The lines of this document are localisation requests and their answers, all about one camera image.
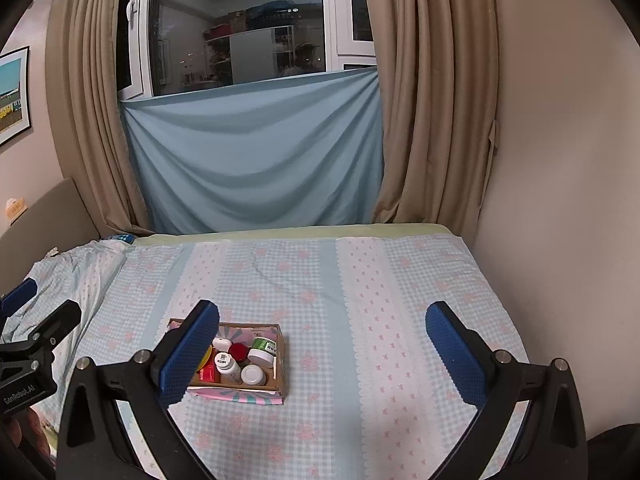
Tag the red lid jar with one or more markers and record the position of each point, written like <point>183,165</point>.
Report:
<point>239,353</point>

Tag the red medicine box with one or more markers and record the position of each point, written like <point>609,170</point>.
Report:
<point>209,374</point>

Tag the beige headboard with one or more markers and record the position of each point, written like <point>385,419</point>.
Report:
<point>59,219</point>

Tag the yellow tape roll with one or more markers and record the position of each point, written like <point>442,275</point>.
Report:
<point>205,359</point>

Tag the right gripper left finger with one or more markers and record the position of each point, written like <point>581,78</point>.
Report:
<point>93,442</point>

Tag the right beige curtain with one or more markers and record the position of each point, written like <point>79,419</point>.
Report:
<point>438,67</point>

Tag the person left hand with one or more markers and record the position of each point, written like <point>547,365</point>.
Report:
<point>28,425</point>

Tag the beige curtain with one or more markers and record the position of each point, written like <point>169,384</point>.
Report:
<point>438,67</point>
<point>84,114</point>

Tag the white lid jar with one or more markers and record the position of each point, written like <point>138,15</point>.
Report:
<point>253,376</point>

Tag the left beige curtain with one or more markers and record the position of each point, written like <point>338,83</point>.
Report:
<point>84,114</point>

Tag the green label white jar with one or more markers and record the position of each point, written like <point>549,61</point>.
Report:
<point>263,352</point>

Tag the brown cardboard box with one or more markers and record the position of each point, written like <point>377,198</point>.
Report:
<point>272,393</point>

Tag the light blue hanging cloth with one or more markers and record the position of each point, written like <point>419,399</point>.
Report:
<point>305,150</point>

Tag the framed wall picture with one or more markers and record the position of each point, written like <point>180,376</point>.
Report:
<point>14,102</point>

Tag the white earbuds case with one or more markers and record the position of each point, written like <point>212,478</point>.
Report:
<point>222,344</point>

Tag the white frame window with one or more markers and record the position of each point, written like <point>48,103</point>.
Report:
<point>174,46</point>

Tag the white vitamin bottle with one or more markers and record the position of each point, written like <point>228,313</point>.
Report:
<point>229,370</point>

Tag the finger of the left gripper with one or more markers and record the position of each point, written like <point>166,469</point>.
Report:
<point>12,301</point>
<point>56,326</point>

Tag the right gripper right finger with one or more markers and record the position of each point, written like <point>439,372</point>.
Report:
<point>551,442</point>

